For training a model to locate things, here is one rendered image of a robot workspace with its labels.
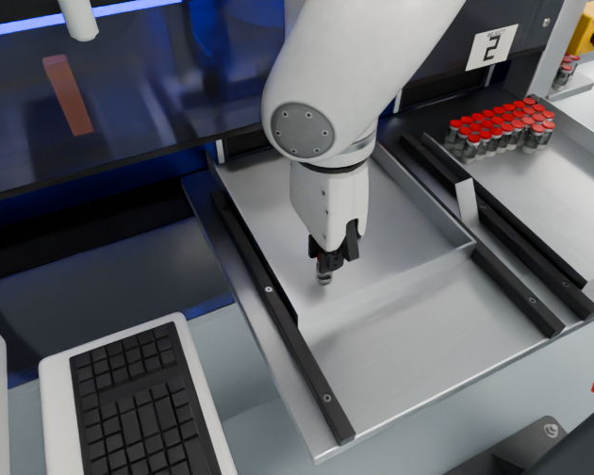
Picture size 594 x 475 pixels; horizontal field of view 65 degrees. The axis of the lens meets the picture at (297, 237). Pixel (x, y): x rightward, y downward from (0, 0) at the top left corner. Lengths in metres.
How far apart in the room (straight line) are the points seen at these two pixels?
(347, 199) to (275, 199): 0.28
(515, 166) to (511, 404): 0.93
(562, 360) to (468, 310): 1.15
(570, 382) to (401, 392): 1.22
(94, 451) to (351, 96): 0.48
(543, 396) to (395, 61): 1.46
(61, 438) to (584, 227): 0.75
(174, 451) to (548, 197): 0.63
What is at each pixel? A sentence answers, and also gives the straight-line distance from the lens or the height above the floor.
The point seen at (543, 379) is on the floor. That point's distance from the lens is 1.70.
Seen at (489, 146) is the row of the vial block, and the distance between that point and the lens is 0.85.
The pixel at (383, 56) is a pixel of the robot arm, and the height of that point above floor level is 1.24.
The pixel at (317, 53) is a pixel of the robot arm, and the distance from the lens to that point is 0.30.
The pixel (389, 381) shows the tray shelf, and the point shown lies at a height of 0.88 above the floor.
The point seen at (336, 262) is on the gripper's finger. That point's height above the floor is 0.94.
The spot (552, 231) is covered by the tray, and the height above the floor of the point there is 0.88.
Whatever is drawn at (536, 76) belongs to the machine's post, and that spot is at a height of 0.94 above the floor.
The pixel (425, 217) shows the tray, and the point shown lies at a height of 0.88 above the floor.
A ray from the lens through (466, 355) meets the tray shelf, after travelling 0.60.
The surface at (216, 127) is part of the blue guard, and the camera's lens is 0.66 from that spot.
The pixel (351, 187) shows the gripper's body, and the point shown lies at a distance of 0.45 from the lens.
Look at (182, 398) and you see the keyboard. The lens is 0.61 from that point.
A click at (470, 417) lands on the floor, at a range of 1.56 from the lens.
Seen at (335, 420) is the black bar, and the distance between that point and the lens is 0.51.
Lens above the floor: 1.38
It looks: 48 degrees down
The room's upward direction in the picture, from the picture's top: straight up
